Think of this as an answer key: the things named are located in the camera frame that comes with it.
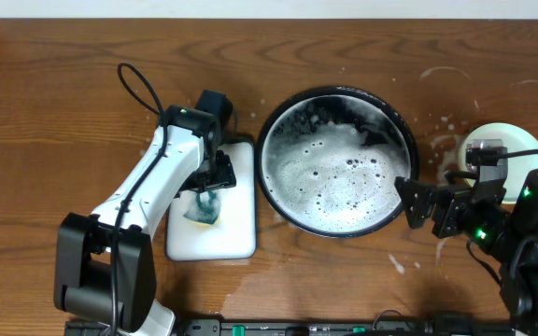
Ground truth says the green and yellow sponge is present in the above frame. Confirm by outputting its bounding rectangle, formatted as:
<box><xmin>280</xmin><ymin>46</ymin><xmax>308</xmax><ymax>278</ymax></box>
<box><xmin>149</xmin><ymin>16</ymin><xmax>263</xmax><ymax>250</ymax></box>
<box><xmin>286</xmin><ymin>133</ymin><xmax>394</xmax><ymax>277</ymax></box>
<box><xmin>184</xmin><ymin>190</ymin><xmax>221</xmax><ymax>225</ymax></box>

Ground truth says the light green plate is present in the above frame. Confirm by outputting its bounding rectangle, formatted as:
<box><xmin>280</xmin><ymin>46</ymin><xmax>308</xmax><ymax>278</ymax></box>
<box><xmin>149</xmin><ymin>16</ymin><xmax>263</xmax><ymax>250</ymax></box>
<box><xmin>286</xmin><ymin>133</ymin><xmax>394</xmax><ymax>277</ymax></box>
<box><xmin>457</xmin><ymin>122</ymin><xmax>538</xmax><ymax>204</ymax></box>

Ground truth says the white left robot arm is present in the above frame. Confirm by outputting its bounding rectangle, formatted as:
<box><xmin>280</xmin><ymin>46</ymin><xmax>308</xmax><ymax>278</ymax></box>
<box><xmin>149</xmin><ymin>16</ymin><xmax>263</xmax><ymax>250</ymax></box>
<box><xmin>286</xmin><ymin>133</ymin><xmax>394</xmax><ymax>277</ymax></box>
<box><xmin>53</xmin><ymin>103</ymin><xmax>235</xmax><ymax>335</ymax></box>

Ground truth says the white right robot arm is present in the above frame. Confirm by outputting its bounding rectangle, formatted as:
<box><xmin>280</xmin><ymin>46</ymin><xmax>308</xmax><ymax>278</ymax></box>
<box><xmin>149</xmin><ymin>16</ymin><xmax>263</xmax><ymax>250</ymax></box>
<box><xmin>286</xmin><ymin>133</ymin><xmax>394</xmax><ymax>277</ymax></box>
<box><xmin>394</xmin><ymin>169</ymin><xmax>538</xmax><ymax>335</ymax></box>

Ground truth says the black rectangular soapy tray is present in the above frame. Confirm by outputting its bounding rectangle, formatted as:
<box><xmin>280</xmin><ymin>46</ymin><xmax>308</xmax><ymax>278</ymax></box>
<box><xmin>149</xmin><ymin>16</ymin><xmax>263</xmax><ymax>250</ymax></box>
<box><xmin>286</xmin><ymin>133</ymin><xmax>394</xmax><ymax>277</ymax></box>
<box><xmin>165</xmin><ymin>140</ymin><xmax>256</xmax><ymax>261</ymax></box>

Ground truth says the round black metal tray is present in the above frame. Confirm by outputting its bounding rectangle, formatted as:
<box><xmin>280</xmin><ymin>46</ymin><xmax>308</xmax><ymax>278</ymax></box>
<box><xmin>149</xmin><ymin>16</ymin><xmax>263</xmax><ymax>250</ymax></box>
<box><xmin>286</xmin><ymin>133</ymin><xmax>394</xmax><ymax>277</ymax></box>
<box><xmin>255</xmin><ymin>86</ymin><xmax>419</xmax><ymax>238</ymax></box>

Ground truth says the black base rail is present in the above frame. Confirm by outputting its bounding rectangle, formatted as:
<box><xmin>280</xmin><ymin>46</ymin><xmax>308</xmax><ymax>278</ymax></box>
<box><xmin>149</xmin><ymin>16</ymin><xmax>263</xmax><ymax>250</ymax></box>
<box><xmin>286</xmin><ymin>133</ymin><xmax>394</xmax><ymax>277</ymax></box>
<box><xmin>172</xmin><ymin>315</ymin><xmax>517</xmax><ymax>336</ymax></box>

